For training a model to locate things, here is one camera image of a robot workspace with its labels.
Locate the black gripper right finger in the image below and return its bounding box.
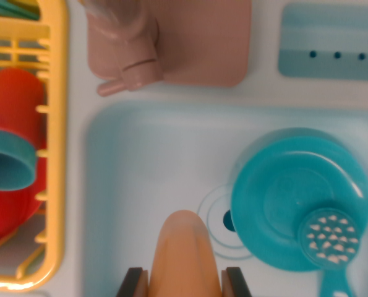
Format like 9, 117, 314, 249
221, 266, 253, 297

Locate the red plastic plate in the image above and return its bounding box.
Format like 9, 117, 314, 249
0, 157, 47, 241

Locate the teal plastic fork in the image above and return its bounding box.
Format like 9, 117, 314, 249
0, 0, 41, 22

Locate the red plastic cup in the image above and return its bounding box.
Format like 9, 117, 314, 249
0, 67, 45, 146

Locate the yellow plastic dish rack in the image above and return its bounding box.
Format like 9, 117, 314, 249
0, 0, 69, 293

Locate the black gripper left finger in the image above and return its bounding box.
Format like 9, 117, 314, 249
116, 267, 150, 297

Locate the teal plastic plate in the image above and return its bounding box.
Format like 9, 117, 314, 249
230, 136, 368, 273

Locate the beige detergent bottle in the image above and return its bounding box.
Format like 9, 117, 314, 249
148, 209, 225, 297

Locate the light blue toy sink unit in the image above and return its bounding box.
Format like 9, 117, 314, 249
0, 0, 368, 297

